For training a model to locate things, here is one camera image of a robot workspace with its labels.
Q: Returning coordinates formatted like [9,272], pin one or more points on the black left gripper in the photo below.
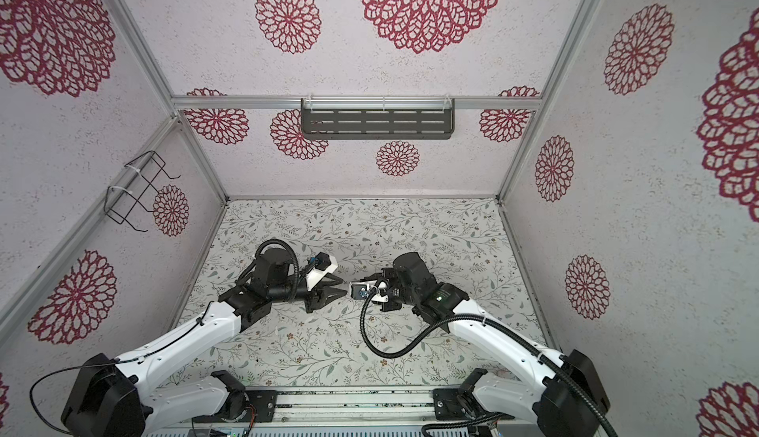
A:
[319,294]

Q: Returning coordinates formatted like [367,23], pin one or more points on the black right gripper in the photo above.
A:
[389,274]

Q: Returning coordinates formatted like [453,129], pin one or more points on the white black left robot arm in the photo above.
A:
[122,397]

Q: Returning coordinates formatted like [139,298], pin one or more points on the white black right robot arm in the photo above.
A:
[561,394]

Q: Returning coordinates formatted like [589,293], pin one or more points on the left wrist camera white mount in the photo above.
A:
[318,268]

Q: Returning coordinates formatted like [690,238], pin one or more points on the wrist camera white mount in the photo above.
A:
[367,290]
[318,268]

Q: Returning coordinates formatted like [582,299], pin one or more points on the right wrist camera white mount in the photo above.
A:
[367,290]

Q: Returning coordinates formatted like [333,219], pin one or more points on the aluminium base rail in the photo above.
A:
[379,407]

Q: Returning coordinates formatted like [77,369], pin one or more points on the dark grey wall shelf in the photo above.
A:
[378,120]

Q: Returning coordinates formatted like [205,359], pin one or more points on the black wire wall basket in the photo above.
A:
[146,168]

